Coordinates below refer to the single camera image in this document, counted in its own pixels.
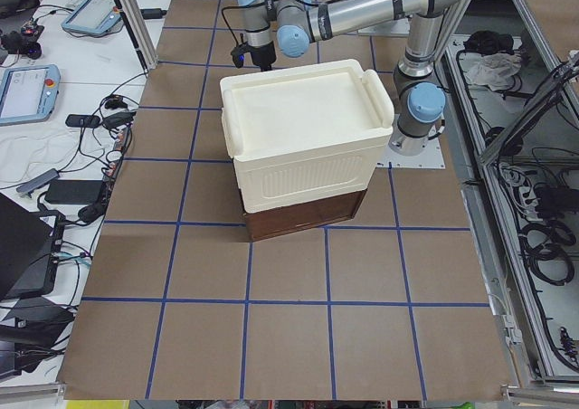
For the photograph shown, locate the aluminium frame post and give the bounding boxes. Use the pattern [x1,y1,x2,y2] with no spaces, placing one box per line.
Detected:
[113,0,158,74]

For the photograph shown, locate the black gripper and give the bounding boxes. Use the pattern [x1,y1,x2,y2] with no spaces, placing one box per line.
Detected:
[251,42,276,71]

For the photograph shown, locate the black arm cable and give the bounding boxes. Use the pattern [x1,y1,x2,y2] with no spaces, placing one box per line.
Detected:
[220,4,248,48]

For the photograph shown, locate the grey usb hub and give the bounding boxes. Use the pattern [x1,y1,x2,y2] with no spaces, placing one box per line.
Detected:
[16,168,60,195]

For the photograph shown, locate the teach pendant tablet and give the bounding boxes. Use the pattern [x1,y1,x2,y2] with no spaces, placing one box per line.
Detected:
[61,0,121,37]
[1,64,61,126]

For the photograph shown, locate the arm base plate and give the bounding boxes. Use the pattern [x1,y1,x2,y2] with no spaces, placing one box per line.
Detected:
[376,138,446,169]

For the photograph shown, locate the upper teach pendant tablet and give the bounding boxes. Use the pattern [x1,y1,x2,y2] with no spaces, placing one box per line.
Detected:
[61,0,121,37]

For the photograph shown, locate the black power adapter brick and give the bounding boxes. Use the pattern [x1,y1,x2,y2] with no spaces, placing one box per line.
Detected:
[45,179,103,205]

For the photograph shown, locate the lower teach pendant tablet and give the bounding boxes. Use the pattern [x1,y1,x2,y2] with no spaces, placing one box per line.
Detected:
[1,64,61,126]

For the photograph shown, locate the cream plastic storage box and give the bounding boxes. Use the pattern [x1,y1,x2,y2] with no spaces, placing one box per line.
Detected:
[220,60,394,214]

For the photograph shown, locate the dark brown wooden drawer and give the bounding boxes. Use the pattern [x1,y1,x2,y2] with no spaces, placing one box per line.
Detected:
[242,189,367,242]

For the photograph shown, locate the white crumpled cloth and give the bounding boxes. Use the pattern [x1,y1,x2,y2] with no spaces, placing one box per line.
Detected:
[466,53,522,91]

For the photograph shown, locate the black laptop computer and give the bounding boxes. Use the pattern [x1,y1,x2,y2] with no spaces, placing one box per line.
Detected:
[1,195,64,300]

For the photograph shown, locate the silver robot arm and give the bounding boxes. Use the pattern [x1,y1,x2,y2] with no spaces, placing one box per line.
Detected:
[231,0,470,156]

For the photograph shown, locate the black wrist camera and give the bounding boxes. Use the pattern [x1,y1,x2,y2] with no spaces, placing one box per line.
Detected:
[230,43,248,69]

